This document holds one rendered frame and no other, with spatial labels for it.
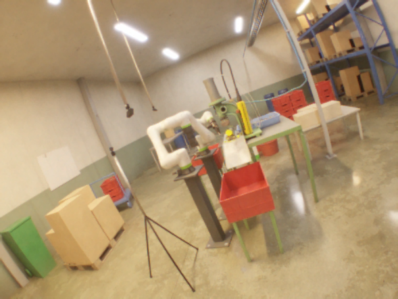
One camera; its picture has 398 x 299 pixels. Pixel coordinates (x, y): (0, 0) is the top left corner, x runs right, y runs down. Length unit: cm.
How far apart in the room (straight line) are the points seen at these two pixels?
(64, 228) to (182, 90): 920
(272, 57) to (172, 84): 536
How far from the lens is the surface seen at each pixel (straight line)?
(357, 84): 764
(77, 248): 320
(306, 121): 347
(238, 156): 208
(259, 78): 1064
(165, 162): 199
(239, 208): 163
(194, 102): 1074
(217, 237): 241
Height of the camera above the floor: 147
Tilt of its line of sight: 11 degrees down
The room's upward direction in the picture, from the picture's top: 23 degrees counter-clockwise
